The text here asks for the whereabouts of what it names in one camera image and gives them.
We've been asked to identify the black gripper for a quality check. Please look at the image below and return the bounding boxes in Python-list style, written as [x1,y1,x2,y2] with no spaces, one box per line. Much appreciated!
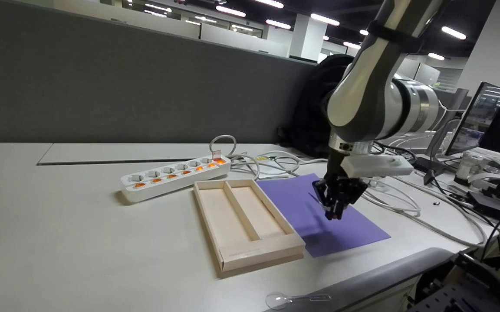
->
[315,147,371,221]

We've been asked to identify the shallow cardboard box tray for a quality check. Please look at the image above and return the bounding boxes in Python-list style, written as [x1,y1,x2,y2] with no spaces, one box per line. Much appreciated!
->
[190,176,307,279]

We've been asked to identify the purple paper sheet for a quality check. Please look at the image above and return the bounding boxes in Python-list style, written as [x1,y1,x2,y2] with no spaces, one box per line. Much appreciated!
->
[253,173,392,259]

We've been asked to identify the black backpack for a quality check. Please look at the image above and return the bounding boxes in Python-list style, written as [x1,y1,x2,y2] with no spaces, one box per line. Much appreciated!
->
[282,53,355,159]

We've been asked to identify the clear plastic spoon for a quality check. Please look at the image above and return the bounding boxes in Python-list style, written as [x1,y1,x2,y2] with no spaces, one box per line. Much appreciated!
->
[263,291,333,310]

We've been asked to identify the tilted computer monitor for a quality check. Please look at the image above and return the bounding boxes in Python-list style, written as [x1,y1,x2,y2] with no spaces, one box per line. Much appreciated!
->
[444,79,500,157]

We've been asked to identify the white power strip orange sockets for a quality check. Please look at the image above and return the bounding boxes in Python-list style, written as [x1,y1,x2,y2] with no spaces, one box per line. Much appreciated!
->
[117,154,232,204]

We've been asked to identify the grey office partition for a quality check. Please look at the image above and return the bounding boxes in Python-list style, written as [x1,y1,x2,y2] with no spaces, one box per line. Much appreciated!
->
[0,0,471,145]

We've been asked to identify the tangled white cable bundle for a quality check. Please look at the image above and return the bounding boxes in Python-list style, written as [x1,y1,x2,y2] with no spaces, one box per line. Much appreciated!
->
[228,150,327,178]

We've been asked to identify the long white cable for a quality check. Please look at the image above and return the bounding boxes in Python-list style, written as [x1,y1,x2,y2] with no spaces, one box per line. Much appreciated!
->
[362,175,489,249]

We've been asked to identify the grey looped power strip cord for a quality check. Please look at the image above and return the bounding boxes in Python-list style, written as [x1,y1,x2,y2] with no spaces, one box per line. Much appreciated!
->
[208,133,239,159]

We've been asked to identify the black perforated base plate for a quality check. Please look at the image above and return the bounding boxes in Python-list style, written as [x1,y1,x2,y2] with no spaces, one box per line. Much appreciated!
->
[404,251,500,312]

